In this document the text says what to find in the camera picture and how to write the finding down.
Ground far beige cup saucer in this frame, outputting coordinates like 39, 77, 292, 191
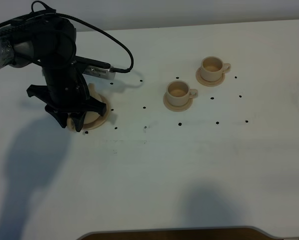
195, 68, 225, 87

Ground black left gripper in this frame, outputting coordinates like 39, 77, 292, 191
26, 62, 107, 132

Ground beige cup saucer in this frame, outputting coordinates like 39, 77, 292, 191
195, 68, 225, 87
163, 93, 193, 112

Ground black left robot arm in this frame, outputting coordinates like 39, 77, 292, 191
0, 16, 111, 132

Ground beige teapot saucer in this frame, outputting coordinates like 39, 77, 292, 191
83, 93, 111, 131

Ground near beige teacup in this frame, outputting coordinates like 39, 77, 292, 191
166, 80, 198, 107

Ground far beige teacup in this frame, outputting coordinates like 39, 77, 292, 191
200, 56, 232, 82

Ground black braided left cable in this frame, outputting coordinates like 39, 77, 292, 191
0, 0, 135, 74

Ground beige teacup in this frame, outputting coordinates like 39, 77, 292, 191
166, 80, 198, 107
200, 56, 232, 82

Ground beige teapot with lid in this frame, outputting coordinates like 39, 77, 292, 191
66, 83, 102, 132

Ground near beige cup saucer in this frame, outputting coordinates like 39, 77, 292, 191
163, 93, 193, 112

